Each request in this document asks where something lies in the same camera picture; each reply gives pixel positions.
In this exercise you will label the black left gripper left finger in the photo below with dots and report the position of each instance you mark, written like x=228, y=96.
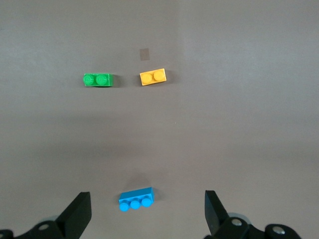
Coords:
x=72, y=219

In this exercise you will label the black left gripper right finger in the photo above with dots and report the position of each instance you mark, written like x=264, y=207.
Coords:
x=216, y=219

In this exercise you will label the yellow two-stud block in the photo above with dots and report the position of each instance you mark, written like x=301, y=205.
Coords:
x=152, y=77

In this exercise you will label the blue three-stud block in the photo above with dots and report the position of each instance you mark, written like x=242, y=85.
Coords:
x=135, y=198

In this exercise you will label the green two-stud block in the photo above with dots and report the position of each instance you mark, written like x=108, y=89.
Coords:
x=98, y=80

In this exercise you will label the small brown tape patch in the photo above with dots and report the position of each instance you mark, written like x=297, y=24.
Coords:
x=144, y=54

